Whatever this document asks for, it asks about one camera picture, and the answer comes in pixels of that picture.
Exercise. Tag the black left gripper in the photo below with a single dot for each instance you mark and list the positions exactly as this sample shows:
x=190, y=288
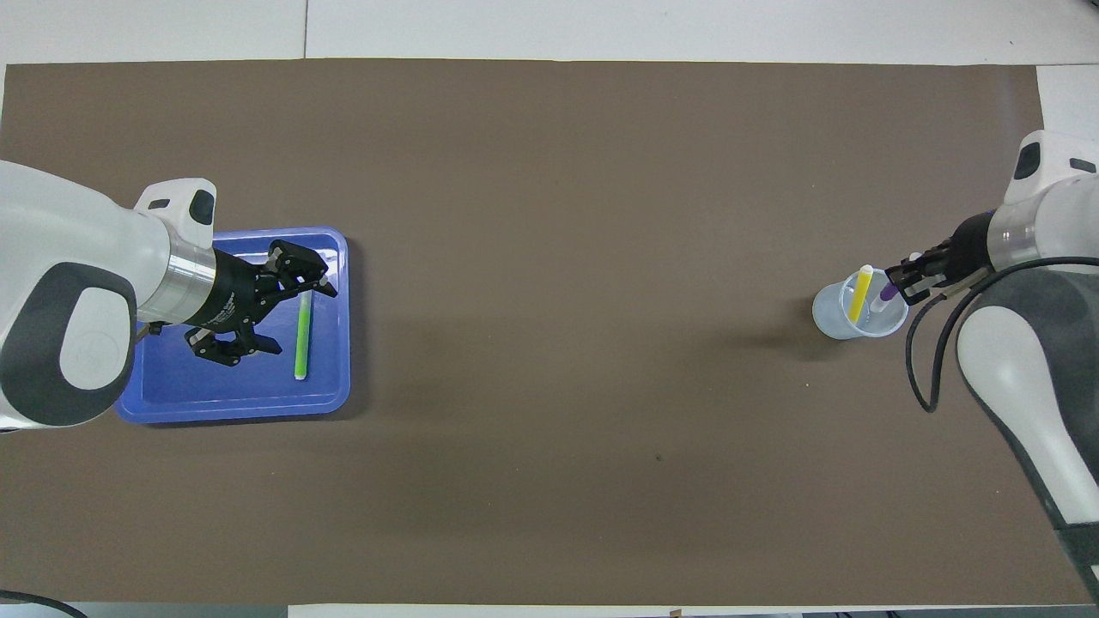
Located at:
x=227, y=292

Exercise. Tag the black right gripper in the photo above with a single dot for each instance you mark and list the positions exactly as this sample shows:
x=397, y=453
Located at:
x=974, y=249

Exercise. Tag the purple pen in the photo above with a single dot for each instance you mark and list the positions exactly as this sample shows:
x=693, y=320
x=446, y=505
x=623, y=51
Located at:
x=884, y=299

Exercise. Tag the green pen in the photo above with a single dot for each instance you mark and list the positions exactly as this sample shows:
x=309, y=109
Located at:
x=301, y=343

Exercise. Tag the yellow pen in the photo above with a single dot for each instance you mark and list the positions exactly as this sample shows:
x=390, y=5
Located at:
x=860, y=296

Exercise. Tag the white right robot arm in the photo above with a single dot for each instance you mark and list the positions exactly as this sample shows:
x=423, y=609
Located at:
x=1022, y=369

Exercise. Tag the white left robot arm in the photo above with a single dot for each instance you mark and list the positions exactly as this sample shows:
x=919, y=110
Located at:
x=77, y=257

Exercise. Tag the blue plastic tray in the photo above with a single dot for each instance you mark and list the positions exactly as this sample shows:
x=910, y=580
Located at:
x=223, y=390

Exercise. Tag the translucent plastic cup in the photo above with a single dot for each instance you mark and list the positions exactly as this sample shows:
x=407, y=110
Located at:
x=828, y=313

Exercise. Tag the brown table mat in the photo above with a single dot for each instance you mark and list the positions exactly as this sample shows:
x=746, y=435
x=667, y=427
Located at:
x=532, y=215

